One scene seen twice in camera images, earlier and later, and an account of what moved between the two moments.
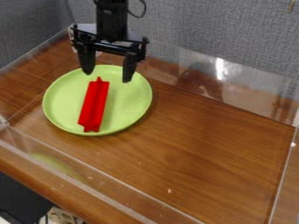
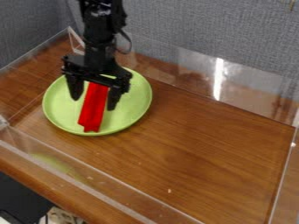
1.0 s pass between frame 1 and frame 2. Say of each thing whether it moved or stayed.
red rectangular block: stayed
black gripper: moved
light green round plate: stayed
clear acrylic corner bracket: stayed
